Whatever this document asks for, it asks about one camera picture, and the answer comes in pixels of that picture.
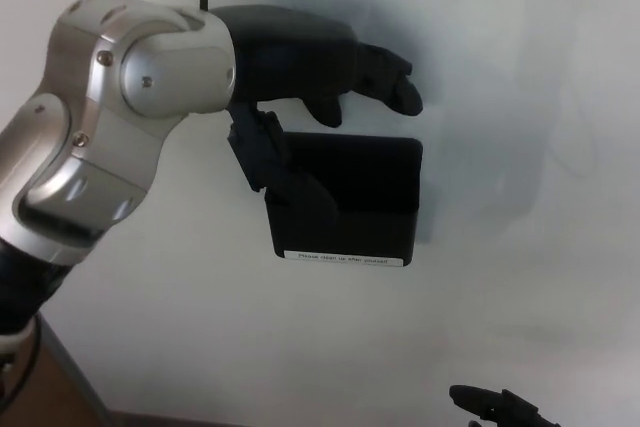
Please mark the black magnetic marker holder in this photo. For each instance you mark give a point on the black magnetic marker holder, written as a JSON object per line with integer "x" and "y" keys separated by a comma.
{"x": 370, "y": 217}

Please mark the grey whiteboard frame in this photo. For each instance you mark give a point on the grey whiteboard frame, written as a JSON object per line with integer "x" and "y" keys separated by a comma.
{"x": 75, "y": 377}

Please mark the brown wooden panel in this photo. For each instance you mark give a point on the brown wooden panel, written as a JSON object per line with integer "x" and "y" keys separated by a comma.
{"x": 35, "y": 397}

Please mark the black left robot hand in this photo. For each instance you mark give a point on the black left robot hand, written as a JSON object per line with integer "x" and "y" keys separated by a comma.
{"x": 295, "y": 57}

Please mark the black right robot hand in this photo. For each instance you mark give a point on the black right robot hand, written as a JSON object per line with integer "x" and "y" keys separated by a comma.
{"x": 500, "y": 404}

